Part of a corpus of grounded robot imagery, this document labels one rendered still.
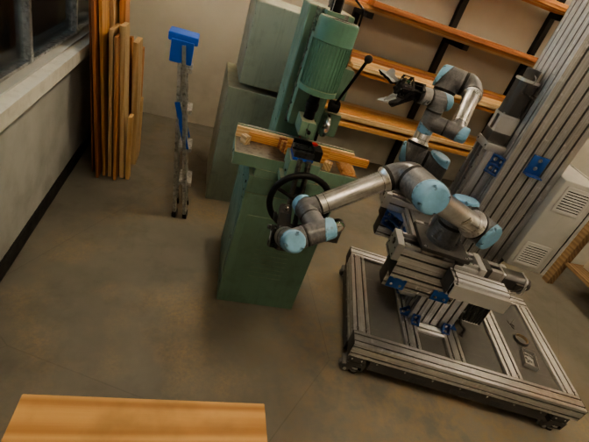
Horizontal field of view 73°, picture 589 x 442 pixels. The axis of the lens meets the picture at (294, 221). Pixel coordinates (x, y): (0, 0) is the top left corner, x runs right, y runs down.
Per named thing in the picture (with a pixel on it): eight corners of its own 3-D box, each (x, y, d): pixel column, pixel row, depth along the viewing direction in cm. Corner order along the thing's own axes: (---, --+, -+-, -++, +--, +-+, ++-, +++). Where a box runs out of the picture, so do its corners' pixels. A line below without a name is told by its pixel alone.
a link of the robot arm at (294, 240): (311, 250, 127) (286, 258, 126) (302, 245, 138) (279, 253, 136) (305, 226, 126) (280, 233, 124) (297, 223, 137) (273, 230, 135)
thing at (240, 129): (235, 135, 190) (237, 125, 188) (235, 133, 192) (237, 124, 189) (351, 163, 205) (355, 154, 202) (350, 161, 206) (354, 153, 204)
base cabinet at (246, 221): (215, 299, 223) (243, 191, 187) (220, 238, 271) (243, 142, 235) (292, 310, 234) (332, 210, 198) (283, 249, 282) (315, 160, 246)
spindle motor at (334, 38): (300, 93, 172) (323, 16, 156) (295, 81, 187) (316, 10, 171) (337, 103, 177) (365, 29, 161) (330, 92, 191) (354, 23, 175)
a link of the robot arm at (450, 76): (420, 172, 213) (471, 70, 196) (393, 160, 216) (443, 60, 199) (421, 170, 224) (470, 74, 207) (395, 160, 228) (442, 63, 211)
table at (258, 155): (230, 172, 171) (233, 160, 168) (231, 144, 196) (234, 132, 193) (359, 200, 186) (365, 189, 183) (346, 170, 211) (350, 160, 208)
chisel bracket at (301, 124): (296, 138, 187) (301, 120, 183) (294, 126, 199) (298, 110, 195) (311, 141, 189) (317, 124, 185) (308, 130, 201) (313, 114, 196)
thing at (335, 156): (247, 139, 190) (249, 131, 188) (247, 139, 192) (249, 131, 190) (366, 168, 205) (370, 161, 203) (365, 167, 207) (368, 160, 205)
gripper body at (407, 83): (401, 73, 170) (427, 80, 173) (392, 84, 178) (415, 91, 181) (401, 88, 168) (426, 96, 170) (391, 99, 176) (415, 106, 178)
